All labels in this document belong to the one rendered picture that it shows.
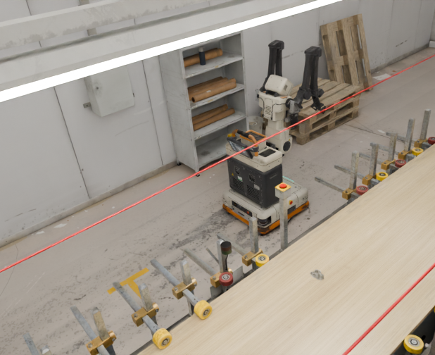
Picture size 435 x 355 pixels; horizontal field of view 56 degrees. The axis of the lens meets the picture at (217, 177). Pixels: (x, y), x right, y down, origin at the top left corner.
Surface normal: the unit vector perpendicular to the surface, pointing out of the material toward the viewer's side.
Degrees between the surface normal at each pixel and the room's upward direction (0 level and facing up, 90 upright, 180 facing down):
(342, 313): 0
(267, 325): 0
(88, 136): 90
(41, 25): 90
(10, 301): 0
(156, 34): 61
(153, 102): 90
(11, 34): 90
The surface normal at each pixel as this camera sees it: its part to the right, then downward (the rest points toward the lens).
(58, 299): -0.10, -0.85
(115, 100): 0.63, 0.36
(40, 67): 0.50, -0.11
